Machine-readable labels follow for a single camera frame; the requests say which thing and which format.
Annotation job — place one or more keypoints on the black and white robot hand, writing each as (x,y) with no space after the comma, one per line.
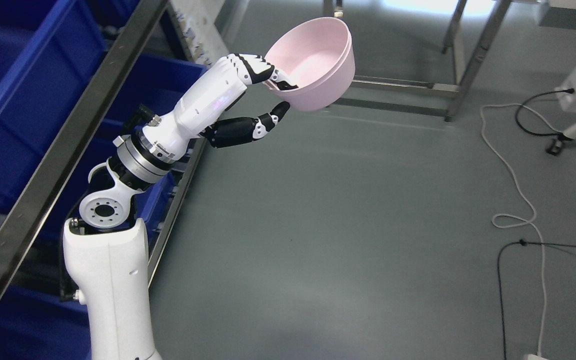
(218,89)

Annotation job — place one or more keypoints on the upper left blue bin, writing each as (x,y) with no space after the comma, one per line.
(49,52)

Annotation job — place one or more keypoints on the pink bowl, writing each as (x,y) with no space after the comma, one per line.
(317,55)

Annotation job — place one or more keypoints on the white signboard with blue text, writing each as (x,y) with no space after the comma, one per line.
(197,19)

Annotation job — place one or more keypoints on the steel shelf rack frame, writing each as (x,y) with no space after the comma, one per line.
(24,221)

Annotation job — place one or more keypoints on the blue bin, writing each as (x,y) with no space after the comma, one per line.
(155,82)
(49,52)

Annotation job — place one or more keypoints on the stainless steel table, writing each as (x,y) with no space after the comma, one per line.
(417,56)

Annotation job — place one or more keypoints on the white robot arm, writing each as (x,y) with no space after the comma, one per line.
(105,248)

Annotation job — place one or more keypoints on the upper middle blue bin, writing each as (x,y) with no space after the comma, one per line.
(155,82)

